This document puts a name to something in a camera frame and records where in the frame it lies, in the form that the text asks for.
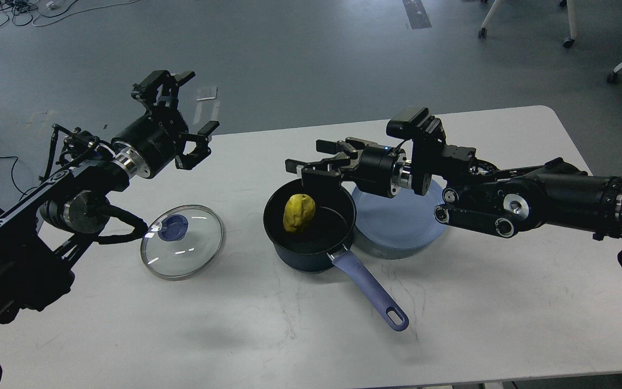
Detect tangled cables top left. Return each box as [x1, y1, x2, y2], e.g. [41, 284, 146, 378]
[0, 0, 139, 35]

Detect black floor cable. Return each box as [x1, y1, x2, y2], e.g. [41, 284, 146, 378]
[0, 123, 43, 200]

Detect glass pot lid purple knob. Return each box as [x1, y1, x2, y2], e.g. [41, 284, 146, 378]
[140, 205, 225, 281]

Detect blue round plate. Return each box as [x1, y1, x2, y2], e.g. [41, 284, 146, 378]
[352, 180, 447, 259]

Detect white chair legs with casters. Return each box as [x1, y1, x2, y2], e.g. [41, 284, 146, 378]
[477, 1, 579, 49]

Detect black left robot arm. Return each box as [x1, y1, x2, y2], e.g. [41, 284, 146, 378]
[0, 70, 219, 382]

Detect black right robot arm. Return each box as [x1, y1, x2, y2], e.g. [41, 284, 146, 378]
[285, 108, 622, 268]

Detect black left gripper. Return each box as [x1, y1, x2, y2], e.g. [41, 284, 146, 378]
[111, 70, 220, 179]

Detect dark blue saucepan purple handle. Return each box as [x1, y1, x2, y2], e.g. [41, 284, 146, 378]
[262, 179, 409, 331]

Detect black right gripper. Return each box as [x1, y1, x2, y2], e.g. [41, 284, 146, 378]
[285, 137, 407, 198]

